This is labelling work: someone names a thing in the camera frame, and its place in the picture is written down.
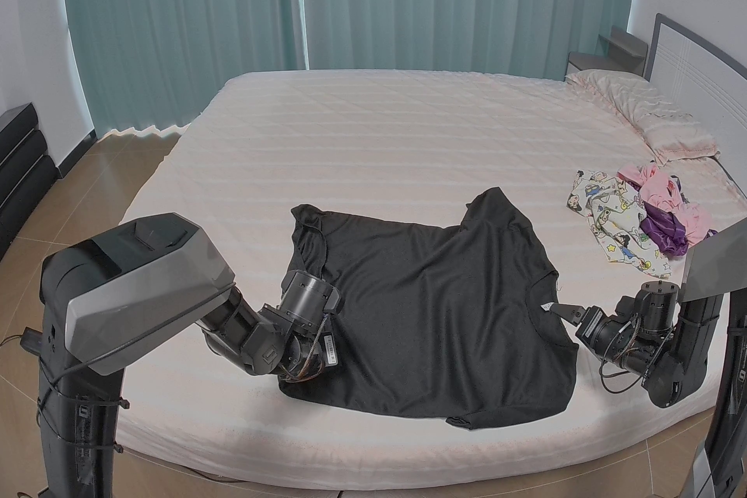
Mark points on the white printed garment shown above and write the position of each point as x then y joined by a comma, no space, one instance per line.
613,227

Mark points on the black chest of drawers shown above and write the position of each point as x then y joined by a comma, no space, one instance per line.
20,169

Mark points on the purple garment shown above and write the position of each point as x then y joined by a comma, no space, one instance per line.
665,236

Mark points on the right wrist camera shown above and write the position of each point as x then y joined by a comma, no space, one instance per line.
627,308

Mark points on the bed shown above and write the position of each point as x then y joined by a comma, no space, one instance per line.
379,134

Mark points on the pink garment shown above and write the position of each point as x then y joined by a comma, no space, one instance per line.
662,192

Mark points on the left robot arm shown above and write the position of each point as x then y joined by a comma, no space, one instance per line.
140,280

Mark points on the black T-shirt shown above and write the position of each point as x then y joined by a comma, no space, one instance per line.
437,309

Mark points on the grey bedside table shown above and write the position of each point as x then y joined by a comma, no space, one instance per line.
595,59

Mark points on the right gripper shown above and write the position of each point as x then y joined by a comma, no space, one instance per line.
607,341

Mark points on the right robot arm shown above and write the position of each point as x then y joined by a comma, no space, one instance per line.
677,367

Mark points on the pale pink pillow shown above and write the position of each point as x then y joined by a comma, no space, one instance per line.
653,116

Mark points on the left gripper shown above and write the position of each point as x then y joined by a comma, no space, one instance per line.
309,358

